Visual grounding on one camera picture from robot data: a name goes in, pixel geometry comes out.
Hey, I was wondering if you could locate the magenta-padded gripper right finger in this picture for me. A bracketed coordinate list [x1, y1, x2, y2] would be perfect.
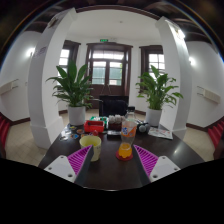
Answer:
[133, 144, 182, 186]

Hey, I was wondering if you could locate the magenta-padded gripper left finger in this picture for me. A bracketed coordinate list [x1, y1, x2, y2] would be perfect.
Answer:
[44, 144, 95, 185]

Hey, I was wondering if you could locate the clear orange-labelled drink bottle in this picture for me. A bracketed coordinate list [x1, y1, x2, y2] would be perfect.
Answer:
[118, 105, 138, 160]

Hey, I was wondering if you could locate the yellow cup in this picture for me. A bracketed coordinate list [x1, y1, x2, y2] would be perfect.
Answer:
[79, 134, 103, 163]

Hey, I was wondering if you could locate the printed magazine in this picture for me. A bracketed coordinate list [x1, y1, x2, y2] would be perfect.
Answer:
[147, 126, 174, 140]

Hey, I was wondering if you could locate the grey round plush toy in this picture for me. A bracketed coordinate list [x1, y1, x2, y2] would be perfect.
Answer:
[137, 122, 151, 134]

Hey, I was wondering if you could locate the red box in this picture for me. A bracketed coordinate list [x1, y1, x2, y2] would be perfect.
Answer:
[83, 119, 106, 134]

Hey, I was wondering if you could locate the flat black device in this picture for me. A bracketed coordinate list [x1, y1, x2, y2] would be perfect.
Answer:
[106, 130, 122, 137]

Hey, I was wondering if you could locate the green box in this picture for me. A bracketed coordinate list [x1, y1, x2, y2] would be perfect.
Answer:
[89, 115, 109, 125]

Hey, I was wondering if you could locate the basket of white items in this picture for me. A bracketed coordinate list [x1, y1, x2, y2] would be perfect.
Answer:
[107, 114, 127, 131]

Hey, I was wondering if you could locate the small potted green plant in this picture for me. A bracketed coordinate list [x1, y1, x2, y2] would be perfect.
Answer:
[135, 64, 184, 128]

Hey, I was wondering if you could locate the large potted green plant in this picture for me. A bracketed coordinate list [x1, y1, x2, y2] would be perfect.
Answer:
[45, 59, 101, 127]

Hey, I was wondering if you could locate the red carpeted staircase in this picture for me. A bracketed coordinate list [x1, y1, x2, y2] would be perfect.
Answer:
[0, 113, 11, 151]
[207, 118, 224, 149]

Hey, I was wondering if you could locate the dark wooden double door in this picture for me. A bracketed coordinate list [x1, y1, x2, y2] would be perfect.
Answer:
[85, 42, 133, 109]

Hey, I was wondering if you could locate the wide dark-framed window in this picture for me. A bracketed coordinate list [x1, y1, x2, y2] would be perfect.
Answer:
[139, 44, 165, 94]

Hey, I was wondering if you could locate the narrow dark-framed window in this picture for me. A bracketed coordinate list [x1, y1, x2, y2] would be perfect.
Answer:
[58, 39, 82, 84]

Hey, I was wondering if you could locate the long white wall unit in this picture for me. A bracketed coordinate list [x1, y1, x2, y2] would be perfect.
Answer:
[196, 85, 222, 104]

